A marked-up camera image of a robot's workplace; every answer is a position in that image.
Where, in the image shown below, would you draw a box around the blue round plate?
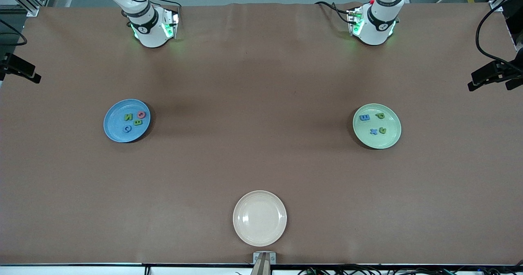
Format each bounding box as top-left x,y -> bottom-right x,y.
103,99 -> 151,143

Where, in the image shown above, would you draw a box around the green round plate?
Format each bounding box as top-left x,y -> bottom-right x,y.
353,103 -> 402,150

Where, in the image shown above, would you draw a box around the beige round plate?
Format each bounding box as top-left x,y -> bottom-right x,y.
233,190 -> 287,247

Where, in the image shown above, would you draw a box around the brown table mat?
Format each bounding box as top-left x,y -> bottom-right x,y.
0,2 -> 523,266

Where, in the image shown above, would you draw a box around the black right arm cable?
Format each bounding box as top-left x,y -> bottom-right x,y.
0,20 -> 27,47

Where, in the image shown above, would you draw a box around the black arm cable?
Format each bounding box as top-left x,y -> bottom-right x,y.
476,3 -> 523,73
0,20 -> 27,47

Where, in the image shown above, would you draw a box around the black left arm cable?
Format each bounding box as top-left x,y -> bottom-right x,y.
476,3 -> 523,73

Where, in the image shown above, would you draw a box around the black left base cable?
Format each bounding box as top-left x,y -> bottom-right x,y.
315,1 -> 352,24

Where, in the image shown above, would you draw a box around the tangled dark cables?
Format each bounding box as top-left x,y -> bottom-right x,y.
298,264 -> 523,275

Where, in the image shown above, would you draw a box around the grey metal camera mount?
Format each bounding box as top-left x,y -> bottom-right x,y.
253,252 -> 277,275

